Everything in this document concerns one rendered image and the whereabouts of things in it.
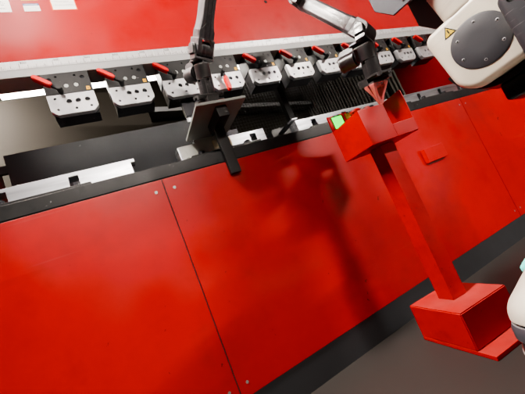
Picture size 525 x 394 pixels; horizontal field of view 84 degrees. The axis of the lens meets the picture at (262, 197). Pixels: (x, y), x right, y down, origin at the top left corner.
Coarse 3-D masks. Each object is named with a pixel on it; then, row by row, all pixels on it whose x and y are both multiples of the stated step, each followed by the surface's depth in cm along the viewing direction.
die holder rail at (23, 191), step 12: (96, 168) 102; (108, 168) 103; (120, 168) 105; (132, 168) 106; (48, 180) 96; (60, 180) 97; (72, 180) 102; (84, 180) 100; (96, 180) 101; (0, 192) 90; (12, 192) 92; (24, 192) 93; (36, 192) 94
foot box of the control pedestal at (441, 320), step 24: (480, 288) 92; (504, 288) 88; (432, 312) 92; (456, 312) 84; (480, 312) 84; (504, 312) 86; (432, 336) 96; (456, 336) 86; (480, 336) 82; (504, 336) 83
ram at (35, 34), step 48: (48, 0) 111; (96, 0) 117; (144, 0) 125; (192, 0) 134; (240, 0) 144; (336, 0) 170; (0, 48) 100; (48, 48) 106; (96, 48) 112; (144, 48) 119; (240, 48) 136
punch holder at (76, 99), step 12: (72, 72) 106; (84, 72) 108; (60, 84) 104; (72, 84) 105; (84, 84) 107; (48, 96) 101; (60, 96) 103; (72, 96) 104; (84, 96) 105; (60, 108) 102; (72, 108) 103; (84, 108) 104; (96, 108) 106; (60, 120) 104; (72, 120) 107; (84, 120) 109; (96, 120) 112
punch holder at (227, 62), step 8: (216, 56) 130; (224, 56) 132; (232, 56) 133; (216, 64) 129; (224, 64) 131; (232, 64) 132; (216, 72) 128; (232, 72) 131; (240, 72) 132; (216, 80) 127; (232, 80) 130; (240, 80) 131; (216, 88) 126; (224, 88) 127; (232, 88) 129; (240, 88) 132; (224, 96) 133; (232, 96) 136
